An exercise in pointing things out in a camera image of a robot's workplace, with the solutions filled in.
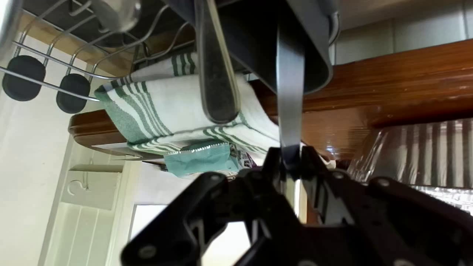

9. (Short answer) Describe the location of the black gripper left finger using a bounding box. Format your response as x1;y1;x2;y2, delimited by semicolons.
120;148;282;266

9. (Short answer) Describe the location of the black wire drying rack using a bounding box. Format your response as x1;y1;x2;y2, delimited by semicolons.
0;0;191;114

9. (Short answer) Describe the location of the aluminium foil tray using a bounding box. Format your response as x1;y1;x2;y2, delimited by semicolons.
348;118;473;214

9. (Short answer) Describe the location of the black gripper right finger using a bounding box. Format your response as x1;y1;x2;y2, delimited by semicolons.
300;146;473;266

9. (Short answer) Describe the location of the brown wooden side table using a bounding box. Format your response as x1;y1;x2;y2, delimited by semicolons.
70;41;473;152

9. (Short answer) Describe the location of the green striped dish towel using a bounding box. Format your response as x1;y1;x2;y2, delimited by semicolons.
95;51;280;165

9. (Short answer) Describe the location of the teal sponge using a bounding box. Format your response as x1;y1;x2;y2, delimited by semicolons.
164;143;243;177

